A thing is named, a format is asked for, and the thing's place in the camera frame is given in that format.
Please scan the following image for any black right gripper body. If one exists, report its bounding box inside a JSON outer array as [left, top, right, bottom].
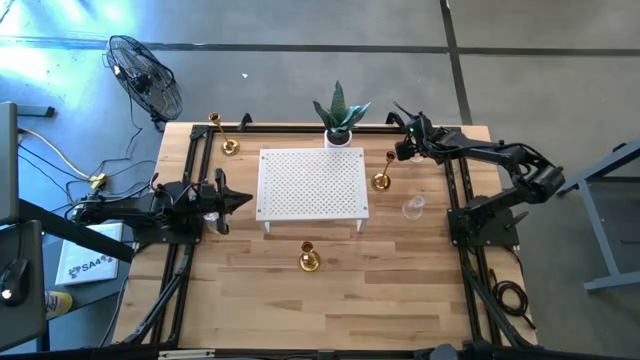
[[393, 113, 437, 162]]

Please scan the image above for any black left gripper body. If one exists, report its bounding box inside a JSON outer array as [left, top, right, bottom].
[[188, 167, 231, 236]]

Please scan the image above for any tall gold candlestick holder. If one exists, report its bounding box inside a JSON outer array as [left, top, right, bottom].
[[370, 149, 398, 192], [207, 111, 242, 157], [298, 240, 322, 273]]

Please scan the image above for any green snake plant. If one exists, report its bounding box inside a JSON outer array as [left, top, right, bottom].
[[312, 80, 373, 144]]

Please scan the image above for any white perforated metal riser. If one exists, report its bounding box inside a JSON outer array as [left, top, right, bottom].
[[255, 146, 371, 234]]

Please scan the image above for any white plant pot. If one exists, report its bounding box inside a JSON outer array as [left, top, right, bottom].
[[323, 128, 354, 150]]

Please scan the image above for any black floor fan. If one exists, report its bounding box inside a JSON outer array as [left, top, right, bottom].
[[103, 34, 184, 132]]

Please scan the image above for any white printed box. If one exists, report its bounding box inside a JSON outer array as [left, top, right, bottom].
[[54, 222, 125, 287]]

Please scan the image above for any yellow can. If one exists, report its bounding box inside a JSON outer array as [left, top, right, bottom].
[[44, 290, 74, 320]]

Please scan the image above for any grey metal stand foot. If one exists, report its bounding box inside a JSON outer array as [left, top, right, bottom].
[[17, 104, 56, 119]]

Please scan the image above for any grey monitor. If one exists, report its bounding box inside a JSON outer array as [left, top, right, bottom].
[[0, 102, 20, 226]]

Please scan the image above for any black computer mouse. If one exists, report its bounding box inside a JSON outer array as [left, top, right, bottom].
[[0, 257, 30, 307]]

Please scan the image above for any black desk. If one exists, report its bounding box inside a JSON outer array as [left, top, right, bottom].
[[0, 197, 136, 354]]

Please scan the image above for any black aluminium table frame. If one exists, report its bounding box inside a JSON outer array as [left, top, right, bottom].
[[112, 122, 539, 360]]

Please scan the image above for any yellow extension cable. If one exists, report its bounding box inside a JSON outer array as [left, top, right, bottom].
[[19, 128, 109, 190]]

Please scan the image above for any black fan power cable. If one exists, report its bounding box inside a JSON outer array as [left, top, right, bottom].
[[92, 94, 159, 201]]

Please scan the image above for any silver aluminium post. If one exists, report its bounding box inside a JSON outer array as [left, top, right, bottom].
[[158, 349, 216, 360]]

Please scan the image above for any coiled black cable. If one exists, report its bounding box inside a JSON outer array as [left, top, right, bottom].
[[488, 267, 537, 331]]

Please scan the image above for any grey metal table frame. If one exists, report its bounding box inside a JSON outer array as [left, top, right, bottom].
[[555, 139, 640, 294]]

